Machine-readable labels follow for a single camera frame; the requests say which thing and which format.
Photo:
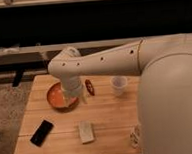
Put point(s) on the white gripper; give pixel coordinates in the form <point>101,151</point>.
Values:
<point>72,87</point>

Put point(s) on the white sponge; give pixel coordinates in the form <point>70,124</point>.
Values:
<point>86,132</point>

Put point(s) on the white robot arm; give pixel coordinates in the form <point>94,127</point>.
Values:
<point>164,99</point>

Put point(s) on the dark red oval object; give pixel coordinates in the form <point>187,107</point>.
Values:
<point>89,87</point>

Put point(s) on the orange bowl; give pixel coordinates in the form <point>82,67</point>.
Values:
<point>55,98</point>

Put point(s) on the wooden table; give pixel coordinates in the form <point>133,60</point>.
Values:
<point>112,120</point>

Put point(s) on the black smartphone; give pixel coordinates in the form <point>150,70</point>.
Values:
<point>41,133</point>

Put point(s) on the long wooden beam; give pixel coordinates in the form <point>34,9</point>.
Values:
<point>42,53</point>

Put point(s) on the black bracket under beam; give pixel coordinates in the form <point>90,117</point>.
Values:
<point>18,77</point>

